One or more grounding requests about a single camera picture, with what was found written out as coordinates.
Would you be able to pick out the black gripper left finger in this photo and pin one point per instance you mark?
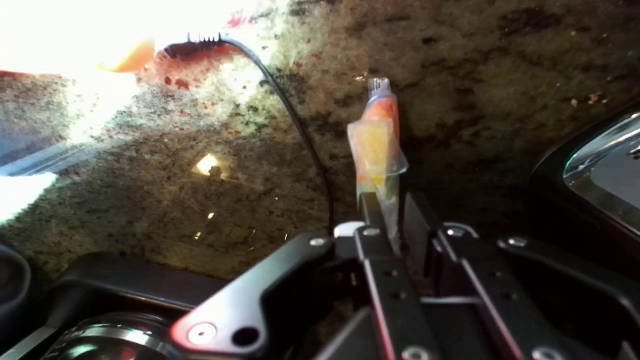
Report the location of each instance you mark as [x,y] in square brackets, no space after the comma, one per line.
[266,286]

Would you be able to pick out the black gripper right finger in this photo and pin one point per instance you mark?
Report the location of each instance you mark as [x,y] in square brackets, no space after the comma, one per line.
[506,301]

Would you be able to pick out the clear orange plastic wrapper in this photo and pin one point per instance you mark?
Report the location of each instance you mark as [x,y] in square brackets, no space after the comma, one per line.
[376,143]

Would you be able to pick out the black toaster with silver top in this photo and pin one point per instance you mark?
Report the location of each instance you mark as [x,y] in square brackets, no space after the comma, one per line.
[601,181]

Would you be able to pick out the dark rounded silver-rimmed appliance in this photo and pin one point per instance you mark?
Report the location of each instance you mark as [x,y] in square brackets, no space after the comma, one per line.
[113,332]

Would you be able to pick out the orange object top left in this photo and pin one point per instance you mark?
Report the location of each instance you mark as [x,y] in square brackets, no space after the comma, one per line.
[137,59]

